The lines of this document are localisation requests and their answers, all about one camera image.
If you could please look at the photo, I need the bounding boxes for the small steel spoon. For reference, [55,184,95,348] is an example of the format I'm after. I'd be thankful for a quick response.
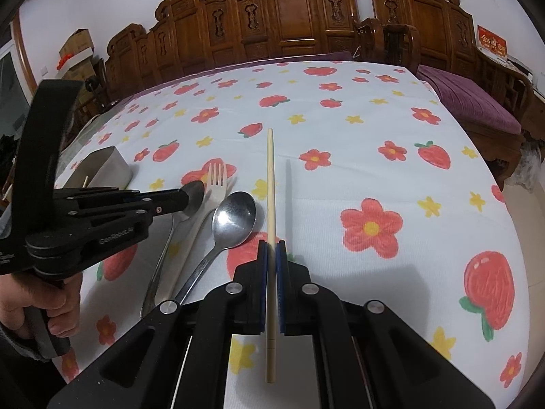
[139,181,206,318]

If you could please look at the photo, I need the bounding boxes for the cream plastic fork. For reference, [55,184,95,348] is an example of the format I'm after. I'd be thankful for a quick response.
[154,163,227,305]

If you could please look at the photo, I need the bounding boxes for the large steel spoon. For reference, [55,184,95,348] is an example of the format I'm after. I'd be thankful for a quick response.
[174,191,257,305]

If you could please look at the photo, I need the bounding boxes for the person's left hand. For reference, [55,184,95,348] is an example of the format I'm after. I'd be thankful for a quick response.
[1,272,82,338]

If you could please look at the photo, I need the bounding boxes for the metal rectangular tray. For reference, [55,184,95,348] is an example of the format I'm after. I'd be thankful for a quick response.
[64,146,133,189]

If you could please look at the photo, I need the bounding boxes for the stacked cardboard boxes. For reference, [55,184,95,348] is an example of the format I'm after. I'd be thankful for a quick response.
[62,57,103,105]

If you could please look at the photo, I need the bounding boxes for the strawberry flower tablecloth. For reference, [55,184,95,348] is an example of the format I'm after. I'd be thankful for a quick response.
[56,61,529,408]

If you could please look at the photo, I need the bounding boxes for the top cardboard box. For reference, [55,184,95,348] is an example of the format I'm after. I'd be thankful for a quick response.
[59,29,94,59]

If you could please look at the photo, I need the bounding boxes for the carved wooden sofa bench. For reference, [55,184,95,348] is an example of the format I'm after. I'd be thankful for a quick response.
[105,0,385,99]

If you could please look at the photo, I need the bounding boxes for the plastic bag on floor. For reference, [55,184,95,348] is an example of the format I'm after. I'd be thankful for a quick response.
[505,141,543,193]

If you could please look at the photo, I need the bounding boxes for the purple armchair cushion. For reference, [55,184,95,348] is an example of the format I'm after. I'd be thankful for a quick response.
[417,65,522,135]

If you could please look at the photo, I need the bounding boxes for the wooden side table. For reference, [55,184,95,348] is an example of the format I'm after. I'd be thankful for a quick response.
[475,50,544,148]

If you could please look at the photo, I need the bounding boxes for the carved wooden armchair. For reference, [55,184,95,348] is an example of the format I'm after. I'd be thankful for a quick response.
[372,0,525,185]

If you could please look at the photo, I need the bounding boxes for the red calendar box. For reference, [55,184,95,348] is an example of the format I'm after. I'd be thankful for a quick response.
[478,25,507,58]

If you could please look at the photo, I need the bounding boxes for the wooden door frame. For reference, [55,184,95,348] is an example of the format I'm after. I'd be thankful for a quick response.
[11,10,38,99]

